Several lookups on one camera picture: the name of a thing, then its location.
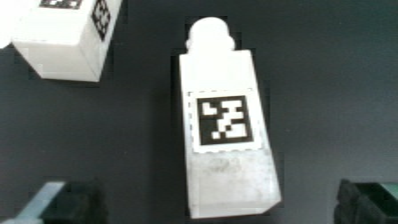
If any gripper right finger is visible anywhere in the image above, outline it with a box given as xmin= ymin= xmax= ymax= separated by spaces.
xmin=335 ymin=179 xmax=398 ymax=224

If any white table leg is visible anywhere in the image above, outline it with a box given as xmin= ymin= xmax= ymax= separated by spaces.
xmin=179 ymin=17 xmax=280 ymax=219
xmin=12 ymin=0 xmax=122 ymax=82

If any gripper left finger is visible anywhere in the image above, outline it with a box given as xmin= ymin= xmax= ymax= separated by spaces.
xmin=4 ymin=180 xmax=108 ymax=224

